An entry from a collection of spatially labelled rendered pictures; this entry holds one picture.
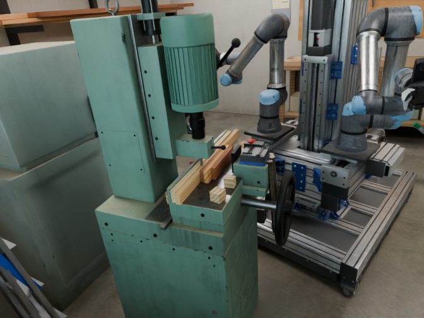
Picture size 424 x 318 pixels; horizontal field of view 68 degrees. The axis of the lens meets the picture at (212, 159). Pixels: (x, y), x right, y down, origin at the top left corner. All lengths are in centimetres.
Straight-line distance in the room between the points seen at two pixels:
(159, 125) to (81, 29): 42
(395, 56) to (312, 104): 49
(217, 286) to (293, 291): 82
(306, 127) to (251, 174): 76
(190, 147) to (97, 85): 41
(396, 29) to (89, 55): 123
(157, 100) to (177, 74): 14
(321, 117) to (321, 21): 49
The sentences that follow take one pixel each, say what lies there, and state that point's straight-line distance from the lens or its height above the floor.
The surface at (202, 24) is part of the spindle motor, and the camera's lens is 106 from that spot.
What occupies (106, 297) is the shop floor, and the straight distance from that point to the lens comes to 217.
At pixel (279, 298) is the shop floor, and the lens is 200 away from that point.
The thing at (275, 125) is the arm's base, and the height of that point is 86.
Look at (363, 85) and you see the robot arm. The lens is 144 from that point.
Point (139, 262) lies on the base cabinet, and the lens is 145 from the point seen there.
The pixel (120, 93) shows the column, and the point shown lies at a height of 127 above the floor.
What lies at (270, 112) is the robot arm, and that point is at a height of 94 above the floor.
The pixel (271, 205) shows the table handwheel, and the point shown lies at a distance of 124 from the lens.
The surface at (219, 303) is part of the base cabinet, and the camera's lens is 138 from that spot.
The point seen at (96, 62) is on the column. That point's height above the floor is 138.
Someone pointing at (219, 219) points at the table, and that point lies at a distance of 110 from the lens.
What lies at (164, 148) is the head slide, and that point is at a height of 104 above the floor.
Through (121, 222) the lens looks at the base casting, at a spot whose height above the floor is 77.
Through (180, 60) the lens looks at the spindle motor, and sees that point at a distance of 107.
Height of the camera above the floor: 152
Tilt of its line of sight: 26 degrees down
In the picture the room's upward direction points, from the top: 5 degrees counter-clockwise
